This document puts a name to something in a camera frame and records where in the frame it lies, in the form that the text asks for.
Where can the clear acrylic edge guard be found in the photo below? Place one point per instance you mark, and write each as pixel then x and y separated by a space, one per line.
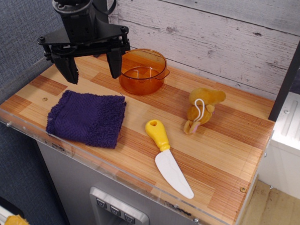
pixel 217 160

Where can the yellow plush bunny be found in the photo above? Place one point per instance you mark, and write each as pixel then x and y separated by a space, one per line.
pixel 203 102

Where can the yellow handled white toy knife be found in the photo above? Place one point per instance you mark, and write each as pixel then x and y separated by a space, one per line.
pixel 165 161

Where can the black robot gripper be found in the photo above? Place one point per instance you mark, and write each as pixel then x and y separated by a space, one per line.
pixel 83 34

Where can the dark vertical post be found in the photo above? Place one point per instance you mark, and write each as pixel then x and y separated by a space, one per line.
pixel 286 85
pixel 103 8

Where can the dark vertical post left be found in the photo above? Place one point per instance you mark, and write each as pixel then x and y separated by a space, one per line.
pixel 103 8

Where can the purple towel napkin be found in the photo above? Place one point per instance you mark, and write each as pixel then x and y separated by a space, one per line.
pixel 91 119

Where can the yellow object bottom left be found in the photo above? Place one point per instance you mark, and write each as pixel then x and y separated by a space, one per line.
pixel 16 220

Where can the silver dispenser button panel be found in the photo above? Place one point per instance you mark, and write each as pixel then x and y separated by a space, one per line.
pixel 109 210

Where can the white ribbed appliance right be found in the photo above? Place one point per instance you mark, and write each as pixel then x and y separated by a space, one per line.
pixel 280 166

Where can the orange transparent plastic pot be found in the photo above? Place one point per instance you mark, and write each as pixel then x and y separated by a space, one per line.
pixel 143 71

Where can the dark vertical post right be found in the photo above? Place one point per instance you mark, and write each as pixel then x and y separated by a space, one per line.
pixel 286 85

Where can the grey toy fridge cabinet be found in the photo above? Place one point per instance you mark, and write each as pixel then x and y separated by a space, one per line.
pixel 73 181

